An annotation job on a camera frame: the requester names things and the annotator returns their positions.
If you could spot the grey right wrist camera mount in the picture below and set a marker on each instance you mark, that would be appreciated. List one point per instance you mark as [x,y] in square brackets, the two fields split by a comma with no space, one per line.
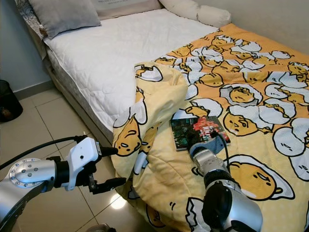
[210,149]

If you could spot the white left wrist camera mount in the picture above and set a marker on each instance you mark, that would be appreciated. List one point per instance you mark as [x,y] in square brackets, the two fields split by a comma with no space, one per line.
[82,157]

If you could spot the grey pillow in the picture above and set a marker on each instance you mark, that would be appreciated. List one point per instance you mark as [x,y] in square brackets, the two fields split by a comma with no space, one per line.
[63,17]

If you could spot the dark green and red book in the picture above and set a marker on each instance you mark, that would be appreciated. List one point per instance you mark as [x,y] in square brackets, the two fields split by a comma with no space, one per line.
[183,133]

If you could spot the white quilted mattress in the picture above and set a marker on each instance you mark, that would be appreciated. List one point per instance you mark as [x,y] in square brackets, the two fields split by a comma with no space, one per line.
[111,58]

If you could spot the black mesh waste bin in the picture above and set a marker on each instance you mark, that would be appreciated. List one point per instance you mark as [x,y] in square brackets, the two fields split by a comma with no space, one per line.
[9,104]

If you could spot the beige bolster pillow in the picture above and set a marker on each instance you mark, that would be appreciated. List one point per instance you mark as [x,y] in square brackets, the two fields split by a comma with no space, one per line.
[207,15]

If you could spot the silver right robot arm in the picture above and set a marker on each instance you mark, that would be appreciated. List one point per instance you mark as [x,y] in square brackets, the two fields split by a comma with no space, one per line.
[227,208]

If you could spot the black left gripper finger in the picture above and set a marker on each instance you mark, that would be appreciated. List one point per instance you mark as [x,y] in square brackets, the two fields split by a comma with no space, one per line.
[108,151]
[111,184]

